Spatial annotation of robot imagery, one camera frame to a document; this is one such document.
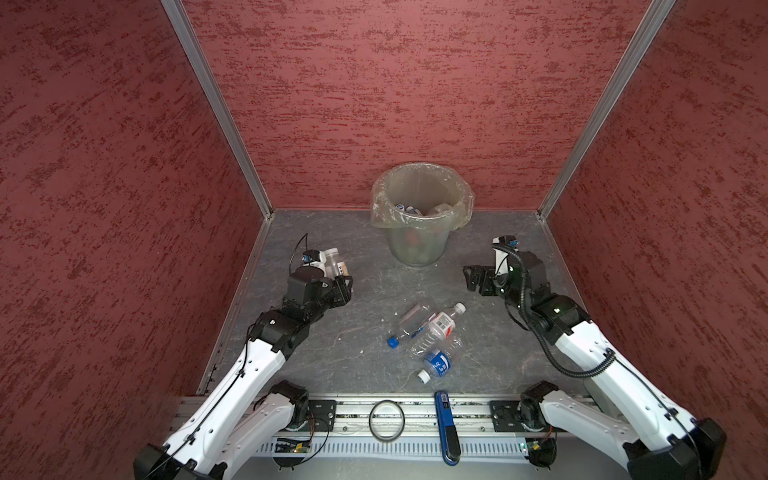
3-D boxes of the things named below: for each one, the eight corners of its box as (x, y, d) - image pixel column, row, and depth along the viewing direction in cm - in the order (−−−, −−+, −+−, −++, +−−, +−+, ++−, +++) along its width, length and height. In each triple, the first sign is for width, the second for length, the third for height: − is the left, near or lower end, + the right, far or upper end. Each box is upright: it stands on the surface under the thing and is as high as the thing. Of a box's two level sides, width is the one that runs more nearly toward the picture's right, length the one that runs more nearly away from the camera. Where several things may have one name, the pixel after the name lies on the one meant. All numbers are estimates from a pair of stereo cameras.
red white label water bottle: (408, 352, 86) (409, 346, 82) (448, 303, 96) (450, 295, 92) (427, 368, 83) (429, 362, 79) (465, 315, 94) (469, 307, 89)
